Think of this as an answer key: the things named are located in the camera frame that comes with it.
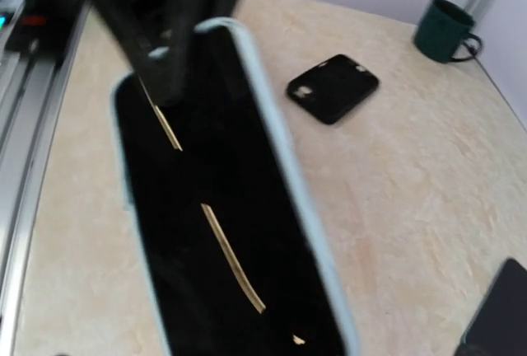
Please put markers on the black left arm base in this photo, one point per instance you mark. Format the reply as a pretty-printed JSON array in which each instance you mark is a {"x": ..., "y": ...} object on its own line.
[{"x": 43, "y": 34}]

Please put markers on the dark green mug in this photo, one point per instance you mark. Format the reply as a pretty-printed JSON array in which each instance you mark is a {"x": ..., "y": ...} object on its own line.
[{"x": 444, "y": 34}]

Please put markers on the large silver phone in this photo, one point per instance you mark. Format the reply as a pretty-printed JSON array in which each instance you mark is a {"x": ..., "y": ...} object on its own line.
[{"x": 218, "y": 207}]

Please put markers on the small black phone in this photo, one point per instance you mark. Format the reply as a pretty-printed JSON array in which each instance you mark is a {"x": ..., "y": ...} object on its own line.
[{"x": 499, "y": 325}]

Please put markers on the light blue phone case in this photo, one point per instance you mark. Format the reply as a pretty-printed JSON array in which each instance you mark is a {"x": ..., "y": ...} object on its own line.
[{"x": 280, "y": 146}]

